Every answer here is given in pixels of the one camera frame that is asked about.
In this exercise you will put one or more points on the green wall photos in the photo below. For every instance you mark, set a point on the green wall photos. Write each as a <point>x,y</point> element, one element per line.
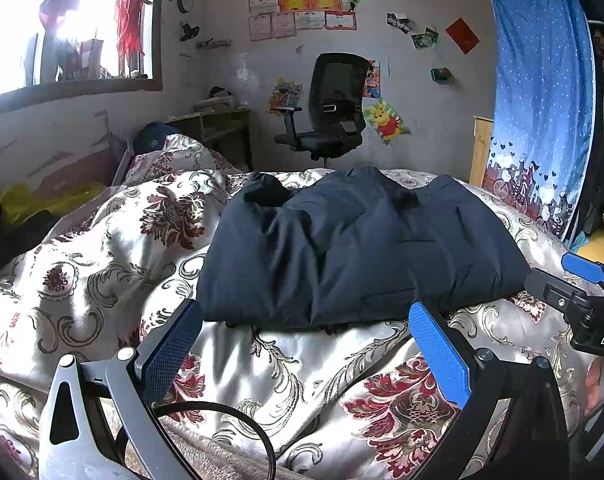
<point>424,39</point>

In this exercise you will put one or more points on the black and white wall photos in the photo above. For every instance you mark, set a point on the black and white wall photos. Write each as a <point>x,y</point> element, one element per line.
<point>398,22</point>

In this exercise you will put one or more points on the wooden board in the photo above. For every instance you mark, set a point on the wooden board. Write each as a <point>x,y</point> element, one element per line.
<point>480,150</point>

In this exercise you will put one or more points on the cartoon figure wall poster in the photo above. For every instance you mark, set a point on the cartoon figure wall poster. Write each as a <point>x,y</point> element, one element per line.
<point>373,80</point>

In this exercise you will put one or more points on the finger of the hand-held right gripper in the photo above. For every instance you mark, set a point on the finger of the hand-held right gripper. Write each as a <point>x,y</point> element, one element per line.
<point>552,292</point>
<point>584,267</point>

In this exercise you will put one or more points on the yellow bear wall poster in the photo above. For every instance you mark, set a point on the yellow bear wall poster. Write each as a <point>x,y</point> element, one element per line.
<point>387,120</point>

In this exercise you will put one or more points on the black office chair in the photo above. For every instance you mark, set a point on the black office chair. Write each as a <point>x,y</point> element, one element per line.
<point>337,80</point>

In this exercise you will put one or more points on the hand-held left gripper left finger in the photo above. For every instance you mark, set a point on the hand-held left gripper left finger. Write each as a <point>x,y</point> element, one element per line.
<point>172,345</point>

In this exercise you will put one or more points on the red paper on wall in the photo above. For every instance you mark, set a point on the red paper on wall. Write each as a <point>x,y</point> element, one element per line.
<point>463,35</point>

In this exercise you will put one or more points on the blue cloth bundle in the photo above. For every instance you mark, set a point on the blue cloth bundle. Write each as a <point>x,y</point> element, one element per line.
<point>154,136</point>

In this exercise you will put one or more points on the black wall hook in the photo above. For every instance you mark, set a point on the black wall hook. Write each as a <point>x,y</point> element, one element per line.
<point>188,32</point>

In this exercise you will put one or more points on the dark navy padded jacket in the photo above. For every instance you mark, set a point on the dark navy padded jacket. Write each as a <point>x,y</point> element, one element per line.
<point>357,250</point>

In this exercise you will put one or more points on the red hanging garment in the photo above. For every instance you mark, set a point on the red hanging garment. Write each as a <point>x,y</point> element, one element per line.
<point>129,20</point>

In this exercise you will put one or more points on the row of wall certificates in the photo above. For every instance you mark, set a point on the row of wall certificates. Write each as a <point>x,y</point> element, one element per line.
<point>302,2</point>

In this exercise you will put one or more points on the floral satin duvet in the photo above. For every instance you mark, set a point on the floral satin duvet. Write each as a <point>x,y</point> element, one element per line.
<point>292,355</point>

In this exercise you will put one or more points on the colourful cartoon wall poster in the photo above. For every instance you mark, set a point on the colourful cartoon wall poster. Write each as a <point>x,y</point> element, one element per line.
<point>284,95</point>

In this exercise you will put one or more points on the wooden desk with shelves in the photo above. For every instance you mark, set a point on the wooden desk with shelves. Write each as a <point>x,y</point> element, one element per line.
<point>222,125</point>

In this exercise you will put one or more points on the round wall clock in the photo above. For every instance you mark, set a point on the round wall clock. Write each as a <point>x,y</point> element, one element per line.
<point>185,2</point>

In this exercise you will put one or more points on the green wall ornament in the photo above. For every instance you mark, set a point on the green wall ornament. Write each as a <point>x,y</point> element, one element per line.
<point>440,75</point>

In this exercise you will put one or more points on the yellow cloth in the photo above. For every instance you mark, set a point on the yellow cloth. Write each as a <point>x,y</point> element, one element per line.
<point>57,202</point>

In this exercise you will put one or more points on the window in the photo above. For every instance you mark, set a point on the window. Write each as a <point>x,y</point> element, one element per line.
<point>12,35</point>

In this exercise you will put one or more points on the blue printed curtain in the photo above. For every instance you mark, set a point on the blue printed curtain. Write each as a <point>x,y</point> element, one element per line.
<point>537,85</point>

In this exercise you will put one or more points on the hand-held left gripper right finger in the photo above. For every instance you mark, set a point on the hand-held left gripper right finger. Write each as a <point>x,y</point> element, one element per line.
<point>439,355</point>

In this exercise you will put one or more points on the person's right hand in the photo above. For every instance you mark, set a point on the person's right hand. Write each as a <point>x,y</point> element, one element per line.
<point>598,385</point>

